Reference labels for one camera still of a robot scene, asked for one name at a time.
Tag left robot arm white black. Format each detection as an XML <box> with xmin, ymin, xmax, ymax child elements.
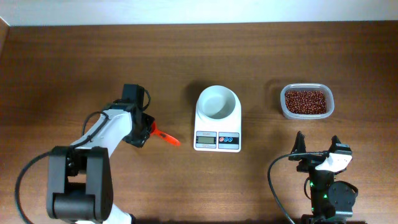
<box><xmin>46</xmin><ymin>84</ymin><xmax>154</xmax><ymax>223</ymax></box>

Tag clear plastic bean container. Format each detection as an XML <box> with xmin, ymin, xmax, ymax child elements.
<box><xmin>280</xmin><ymin>83</ymin><xmax>335</xmax><ymax>119</ymax></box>

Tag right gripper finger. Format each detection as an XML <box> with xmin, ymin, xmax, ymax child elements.
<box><xmin>329</xmin><ymin>136</ymin><xmax>350</xmax><ymax>152</ymax></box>
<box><xmin>291</xmin><ymin>131</ymin><xmax>306</xmax><ymax>154</ymax></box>

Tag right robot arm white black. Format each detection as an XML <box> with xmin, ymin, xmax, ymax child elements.
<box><xmin>289</xmin><ymin>132</ymin><xmax>359</xmax><ymax>223</ymax></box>

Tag white digital kitchen scale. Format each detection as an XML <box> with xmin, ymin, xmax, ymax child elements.
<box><xmin>193</xmin><ymin>95</ymin><xmax>243</xmax><ymax>152</ymax></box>

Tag red beans in container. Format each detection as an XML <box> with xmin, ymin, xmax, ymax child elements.
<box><xmin>284</xmin><ymin>90</ymin><xmax>326</xmax><ymax>114</ymax></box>

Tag orange measuring scoop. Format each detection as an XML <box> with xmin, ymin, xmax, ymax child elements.
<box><xmin>150</xmin><ymin>122</ymin><xmax>181</xmax><ymax>146</ymax></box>

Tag white round bowl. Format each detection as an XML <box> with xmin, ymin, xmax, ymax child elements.
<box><xmin>196</xmin><ymin>85</ymin><xmax>238</xmax><ymax>120</ymax></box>

